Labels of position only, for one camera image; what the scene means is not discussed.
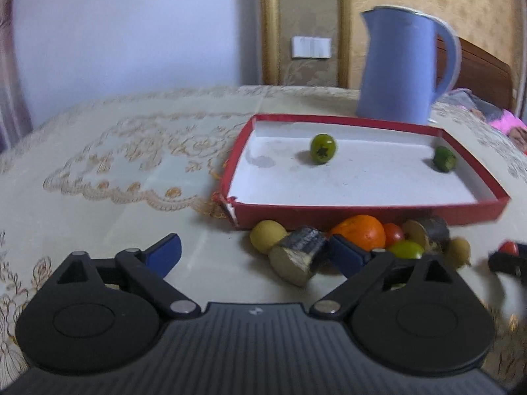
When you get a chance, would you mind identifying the red cherry tomato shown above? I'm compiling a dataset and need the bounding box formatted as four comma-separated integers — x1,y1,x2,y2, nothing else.
383,223,404,249
498,241,519,256

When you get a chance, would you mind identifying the orange mandarin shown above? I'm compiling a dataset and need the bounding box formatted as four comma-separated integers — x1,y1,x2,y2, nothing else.
327,215,386,251

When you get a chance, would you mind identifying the green lime fruit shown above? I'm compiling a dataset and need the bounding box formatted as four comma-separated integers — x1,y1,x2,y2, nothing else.
388,240,424,259

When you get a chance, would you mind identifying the brown longan fruit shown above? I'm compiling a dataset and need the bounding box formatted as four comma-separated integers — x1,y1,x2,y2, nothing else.
444,237,471,270

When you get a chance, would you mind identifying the long dark sugarcane piece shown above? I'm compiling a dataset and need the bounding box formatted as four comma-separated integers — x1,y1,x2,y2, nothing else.
402,217,450,253

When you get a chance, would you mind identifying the small yellow longan fruit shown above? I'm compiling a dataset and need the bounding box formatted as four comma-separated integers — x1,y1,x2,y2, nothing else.
249,220,288,255

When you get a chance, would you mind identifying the green tomato with star calyx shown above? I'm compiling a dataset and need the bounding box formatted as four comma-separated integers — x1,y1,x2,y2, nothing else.
310,133,337,164

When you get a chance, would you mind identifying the green cucumber piece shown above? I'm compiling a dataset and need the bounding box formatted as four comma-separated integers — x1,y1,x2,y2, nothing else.
432,146,457,173

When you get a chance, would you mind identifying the floral lace tablecloth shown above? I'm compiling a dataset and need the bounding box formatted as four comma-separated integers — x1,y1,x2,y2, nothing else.
0,85,527,392

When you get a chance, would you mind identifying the red shallow cardboard box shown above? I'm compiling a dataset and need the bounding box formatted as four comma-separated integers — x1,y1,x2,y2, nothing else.
216,113,510,231

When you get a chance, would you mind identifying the pile of clothes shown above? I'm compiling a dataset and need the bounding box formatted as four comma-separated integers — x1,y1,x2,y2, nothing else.
439,88,526,154

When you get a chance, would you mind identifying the blue electric kettle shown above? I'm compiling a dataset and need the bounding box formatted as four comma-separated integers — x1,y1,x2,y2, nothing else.
356,5,462,125

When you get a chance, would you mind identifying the wooden bed headboard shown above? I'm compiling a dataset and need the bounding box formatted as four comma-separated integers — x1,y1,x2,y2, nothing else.
453,39,513,110

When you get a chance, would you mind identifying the pink patterned curtain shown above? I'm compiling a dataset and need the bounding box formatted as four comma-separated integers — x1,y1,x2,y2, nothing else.
0,0,32,152

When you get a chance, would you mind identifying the white wall switch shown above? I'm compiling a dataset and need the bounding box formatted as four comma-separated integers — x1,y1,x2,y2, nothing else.
291,36,332,60

